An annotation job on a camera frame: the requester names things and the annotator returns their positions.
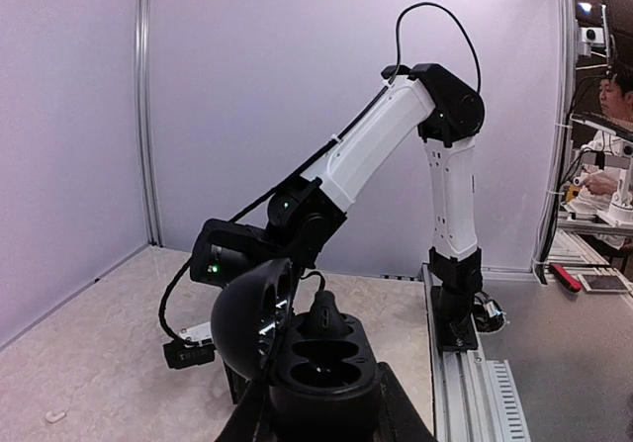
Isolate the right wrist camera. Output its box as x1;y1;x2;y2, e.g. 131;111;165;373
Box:
163;322;216;370

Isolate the front aluminium rail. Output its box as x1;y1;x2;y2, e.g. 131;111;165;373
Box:
420;264;531;442

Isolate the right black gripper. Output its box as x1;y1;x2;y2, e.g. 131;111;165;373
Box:
225;291;348;405

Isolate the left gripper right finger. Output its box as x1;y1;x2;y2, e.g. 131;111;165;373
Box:
375;362;436;442

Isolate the person in white shirt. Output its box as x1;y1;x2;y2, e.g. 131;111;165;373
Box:
578;63;633;250

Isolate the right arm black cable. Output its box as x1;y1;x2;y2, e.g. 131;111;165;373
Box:
157;1;483;339

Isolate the right aluminium frame post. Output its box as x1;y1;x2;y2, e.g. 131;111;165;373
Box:
531;0;577;286

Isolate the black earbud charging case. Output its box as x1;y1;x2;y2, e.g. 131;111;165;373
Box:
211;259;381;441

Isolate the overhead camera on stand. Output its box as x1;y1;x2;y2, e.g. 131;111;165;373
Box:
575;1;616;71

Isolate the white earbud near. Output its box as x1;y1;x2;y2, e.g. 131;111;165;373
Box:
45;410;66;424

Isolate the neighbouring white robot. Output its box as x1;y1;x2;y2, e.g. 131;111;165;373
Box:
567;113;632;229

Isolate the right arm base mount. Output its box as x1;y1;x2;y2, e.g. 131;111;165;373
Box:
430;286;505;353

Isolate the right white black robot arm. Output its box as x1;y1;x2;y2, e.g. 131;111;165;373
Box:
190;63;485;352

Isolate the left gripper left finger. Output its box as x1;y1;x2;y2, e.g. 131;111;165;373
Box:
215;377;272;442

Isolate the aluminium frame post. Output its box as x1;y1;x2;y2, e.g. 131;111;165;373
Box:
134;0;163;246
531;0;577;286

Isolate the red black hand tool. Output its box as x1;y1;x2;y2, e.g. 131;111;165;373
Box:
548;263;582;293

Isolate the smartphone on bench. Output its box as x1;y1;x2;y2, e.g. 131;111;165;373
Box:
578;273;632;294

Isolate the left aluminium frame post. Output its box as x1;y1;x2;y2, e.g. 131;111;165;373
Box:
134;0;163;246

